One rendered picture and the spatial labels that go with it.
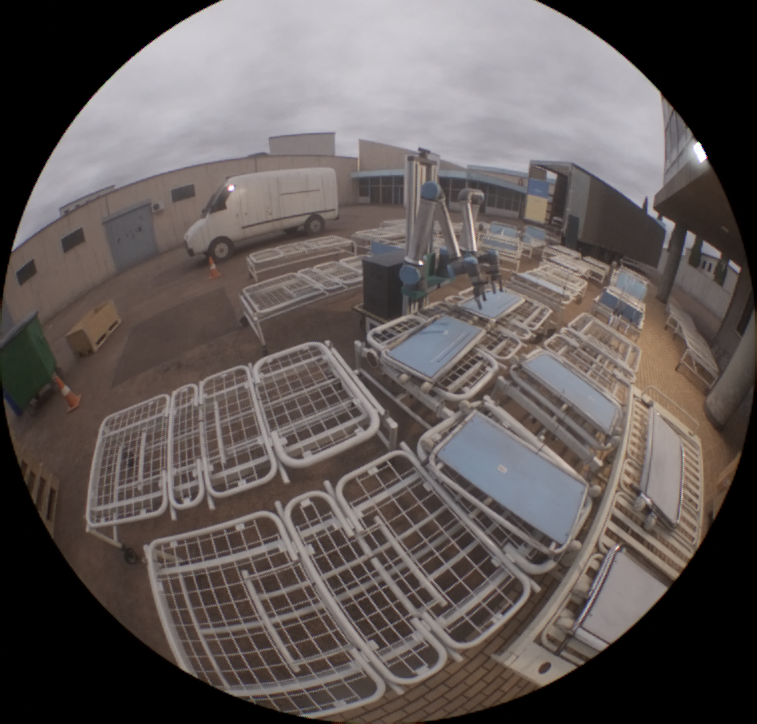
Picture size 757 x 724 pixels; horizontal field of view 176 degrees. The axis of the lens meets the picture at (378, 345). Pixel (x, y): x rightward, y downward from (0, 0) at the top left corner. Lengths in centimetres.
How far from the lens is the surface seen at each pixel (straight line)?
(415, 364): 144
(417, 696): 169
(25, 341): 546
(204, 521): 185
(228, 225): 788
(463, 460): 107
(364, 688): 164
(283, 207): 847
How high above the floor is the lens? 148
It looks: 36 degrees down
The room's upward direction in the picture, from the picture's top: straight up
